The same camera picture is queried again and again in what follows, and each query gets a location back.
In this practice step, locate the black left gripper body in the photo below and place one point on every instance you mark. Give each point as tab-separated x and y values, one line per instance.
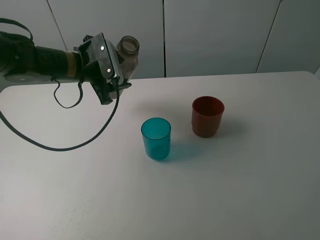
90	70

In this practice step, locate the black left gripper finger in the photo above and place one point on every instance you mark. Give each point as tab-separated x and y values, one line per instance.
100	87
123	86

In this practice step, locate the clear plastic water bottle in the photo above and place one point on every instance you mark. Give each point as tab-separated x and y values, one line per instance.
127	51

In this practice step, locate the teal translucent plastic cup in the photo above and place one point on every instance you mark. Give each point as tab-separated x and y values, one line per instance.
156	134

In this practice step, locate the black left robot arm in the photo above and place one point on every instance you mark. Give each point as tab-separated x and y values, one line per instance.
22	62

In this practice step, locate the red plastic cup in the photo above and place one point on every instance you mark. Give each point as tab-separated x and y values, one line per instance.
206	116

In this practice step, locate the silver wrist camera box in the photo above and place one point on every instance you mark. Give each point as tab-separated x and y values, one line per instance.
103	52

